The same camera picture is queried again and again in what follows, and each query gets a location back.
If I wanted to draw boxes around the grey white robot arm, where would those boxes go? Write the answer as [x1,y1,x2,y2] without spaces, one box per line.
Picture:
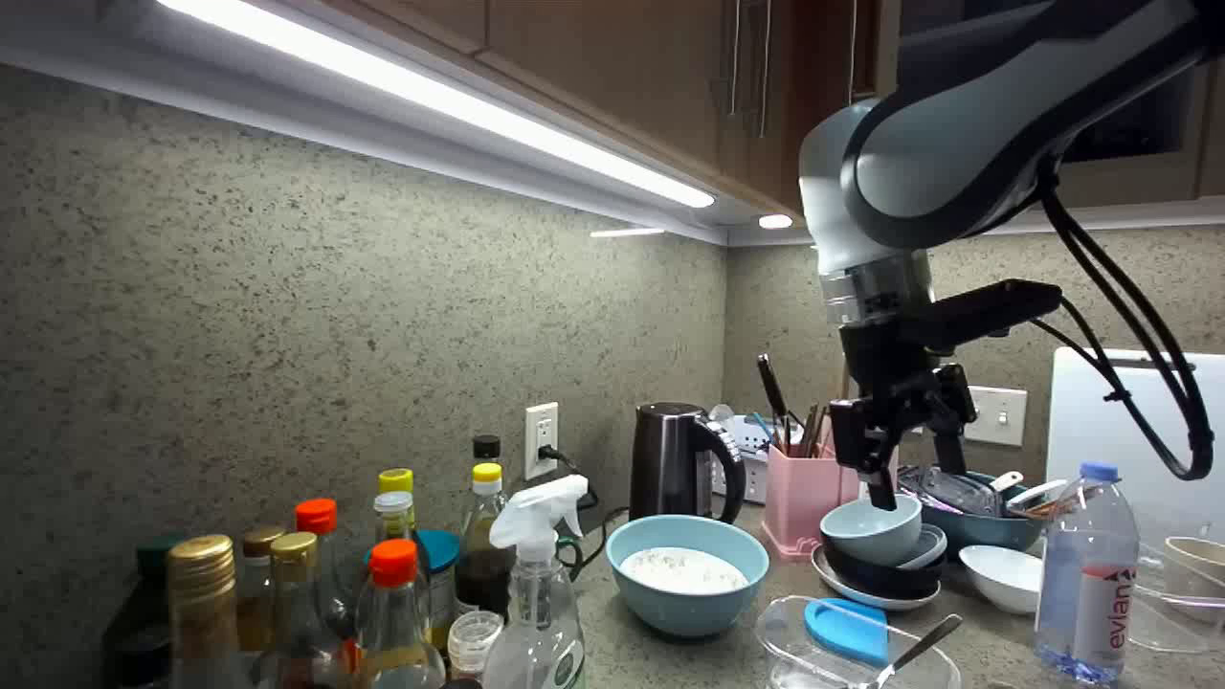
[800,0,1225,509]

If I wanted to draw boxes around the white light switch plate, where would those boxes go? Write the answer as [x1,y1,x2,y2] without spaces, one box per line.
[966,385,1026,449]

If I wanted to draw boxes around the metal spoon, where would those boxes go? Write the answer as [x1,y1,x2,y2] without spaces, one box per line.
[869,613,966,689]

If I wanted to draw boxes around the black cap bottle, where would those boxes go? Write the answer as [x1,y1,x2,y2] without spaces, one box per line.
[469,433,501,463]

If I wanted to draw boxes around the black knife handle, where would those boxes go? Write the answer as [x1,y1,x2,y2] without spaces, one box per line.
[754,350,791,430]

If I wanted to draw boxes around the beige small cup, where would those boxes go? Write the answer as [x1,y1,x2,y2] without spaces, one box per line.
[1165,537,1225,584]

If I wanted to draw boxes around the yellow cap dark bottle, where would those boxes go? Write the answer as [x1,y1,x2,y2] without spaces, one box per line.
[457,460,514,613]

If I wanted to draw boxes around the left upper wooden cabinets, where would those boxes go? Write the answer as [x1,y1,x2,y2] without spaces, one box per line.
[325,0,795,211]

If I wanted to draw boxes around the blue bowl with utensils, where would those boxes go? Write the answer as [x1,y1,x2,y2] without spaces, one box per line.
[901,463,1070,550]

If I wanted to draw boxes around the white spray bottle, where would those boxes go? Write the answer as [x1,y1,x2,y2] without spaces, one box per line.
[482,474,588,689]

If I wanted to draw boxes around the white left wall outlet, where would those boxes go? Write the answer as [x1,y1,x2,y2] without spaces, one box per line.
[524,402,557,474]

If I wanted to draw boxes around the clear plastic water bottle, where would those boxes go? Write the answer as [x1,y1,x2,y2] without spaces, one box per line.
[1032,460,1141,689]

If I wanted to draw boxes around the dark green bottle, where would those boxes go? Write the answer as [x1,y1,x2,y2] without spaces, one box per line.
[104,537,173,689]

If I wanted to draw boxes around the gold cap glass bottle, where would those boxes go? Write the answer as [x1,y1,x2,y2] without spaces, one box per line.
[169,533,249,689]

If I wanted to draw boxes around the light blue mixing bowl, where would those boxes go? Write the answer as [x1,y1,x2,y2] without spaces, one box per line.
[603,513,768,639]

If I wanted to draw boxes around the orange cap oil bottle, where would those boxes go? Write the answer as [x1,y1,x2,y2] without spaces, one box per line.
[358,538,445,689]

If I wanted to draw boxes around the pink utensil holder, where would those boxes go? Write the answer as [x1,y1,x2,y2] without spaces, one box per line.
[763,449,856,560]

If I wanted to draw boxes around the red cap bottle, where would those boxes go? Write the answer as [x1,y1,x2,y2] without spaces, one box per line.
[296,493,358,683]

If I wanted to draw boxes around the grey blue small bowl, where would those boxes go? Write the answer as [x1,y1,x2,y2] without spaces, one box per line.
[820,493,921,566]

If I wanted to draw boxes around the blue silicone lid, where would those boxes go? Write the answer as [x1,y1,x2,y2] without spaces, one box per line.
[802,598,888,664]

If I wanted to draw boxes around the white cutting board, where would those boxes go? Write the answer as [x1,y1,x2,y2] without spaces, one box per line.
[1046,349,1225,543]

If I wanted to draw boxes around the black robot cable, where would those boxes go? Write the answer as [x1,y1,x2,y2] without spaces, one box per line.
[1026,155,1217,484]

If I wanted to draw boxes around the yellow cap clear bottle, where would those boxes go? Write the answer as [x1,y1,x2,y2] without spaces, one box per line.
[371,465,417,538]

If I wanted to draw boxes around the under cabinet light strip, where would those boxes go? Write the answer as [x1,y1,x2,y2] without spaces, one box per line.
[157,0,714,211]

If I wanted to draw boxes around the white small dish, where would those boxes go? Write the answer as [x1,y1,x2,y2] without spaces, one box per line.
[955,543,1042,615]

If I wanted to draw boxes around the dark blue bowl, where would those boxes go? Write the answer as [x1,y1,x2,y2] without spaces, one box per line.
[824,523,948,598]

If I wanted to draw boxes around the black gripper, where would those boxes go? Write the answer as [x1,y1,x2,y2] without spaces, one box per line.
[830,280,1059,509]

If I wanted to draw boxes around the small gold cap bottle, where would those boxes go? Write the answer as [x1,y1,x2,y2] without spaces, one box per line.
[260,533,335,689]

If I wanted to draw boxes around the black electric kettle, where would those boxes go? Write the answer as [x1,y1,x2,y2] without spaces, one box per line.
[628,402,746,519]

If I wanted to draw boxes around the clear glass container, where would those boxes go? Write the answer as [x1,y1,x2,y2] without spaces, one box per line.
[754,593,966,689]

